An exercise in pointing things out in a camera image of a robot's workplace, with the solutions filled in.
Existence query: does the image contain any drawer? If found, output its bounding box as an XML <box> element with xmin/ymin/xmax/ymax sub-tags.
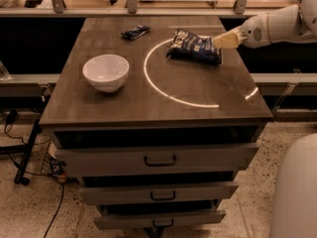
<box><xmin>94</xmin><ymin>210</ymin><xmax>226</xmax><ymax>230</ymax></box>
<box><xmin>55</xmin><ymin>143</ymin><xmax>259</xmax><ymax>177</ymax></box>
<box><xmin>79</xmin><ymin>181</ymin><xmax>238</xmax><ymax>205</ymax></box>

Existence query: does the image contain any middle drawer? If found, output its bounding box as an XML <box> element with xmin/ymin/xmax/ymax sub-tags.
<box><xmin>79</xmin><ymin>181</ymin><xmax>238</xmax><ymax>205</ymax></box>

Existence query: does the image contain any bottom drawer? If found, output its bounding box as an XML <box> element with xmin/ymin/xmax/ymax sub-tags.
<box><xmin>94</xmin><ymin>210</ymin><xmax>226</xmax><ymax>230</ymax></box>

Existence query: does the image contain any black floor cable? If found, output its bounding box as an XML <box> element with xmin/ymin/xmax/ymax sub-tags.
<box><xmin>0</xmin><ymin>112</ymin><xmax>65</xmax><ymax>238</ymax></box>

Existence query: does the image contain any wire basket with items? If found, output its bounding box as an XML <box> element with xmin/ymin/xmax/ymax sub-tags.
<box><xmin>41</xmin><ymin>143</ymin><xmax>68</xmax><ymax>184</ymax></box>

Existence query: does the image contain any grey drawer cabinet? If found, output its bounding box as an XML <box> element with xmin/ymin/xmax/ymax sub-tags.
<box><xmin>39</xmin><ymin>15</ymin><xmax>273</xmax><ymax>238</ymax></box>

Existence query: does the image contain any metal railing frame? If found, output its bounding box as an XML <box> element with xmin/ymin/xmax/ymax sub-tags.
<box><xmin>0</xmin><ymin>0</ymin><xmax>308</xmax><ymax>19</ymax></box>

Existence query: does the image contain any black stand leg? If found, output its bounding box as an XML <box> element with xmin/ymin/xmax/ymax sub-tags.
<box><xmin>14</xmin><ymin>119</ymin><xmax>41</xmax><ymax>185</ymax></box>

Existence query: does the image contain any white bowl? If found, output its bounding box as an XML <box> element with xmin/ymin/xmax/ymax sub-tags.
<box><xmin>82</xmin><ymin>55</ymin><xmax>130</xmax><ymax>93</ymax></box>

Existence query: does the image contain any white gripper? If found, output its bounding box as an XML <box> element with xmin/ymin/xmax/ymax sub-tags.
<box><xmin>213</xmin><ymin>14</ymin><xmax>270</xmax><ymax>49</ymax></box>

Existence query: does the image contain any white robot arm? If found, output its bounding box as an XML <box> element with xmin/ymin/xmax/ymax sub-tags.
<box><xmin>212</xmin><ymin>0</ymin><xmax>317</xmax><ymax>49</ymax></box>

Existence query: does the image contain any top drawer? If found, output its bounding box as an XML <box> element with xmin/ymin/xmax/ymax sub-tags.
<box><xmin>55</xmin><ymin>143</ymin><xmax>259</xmax><ymax>177</ymax></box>

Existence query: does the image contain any small dark snack packet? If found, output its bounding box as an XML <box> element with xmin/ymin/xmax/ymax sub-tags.
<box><xmin>121</xmin><ymin>25</ymin><xmax>151</xmax><ymax>41</ymax></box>

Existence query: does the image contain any blue chip bag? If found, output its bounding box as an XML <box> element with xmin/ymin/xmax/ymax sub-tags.
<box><xmin>166</xmin><ymin>28</ymin><xmax>222</xmax><ymax>64</ymax></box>

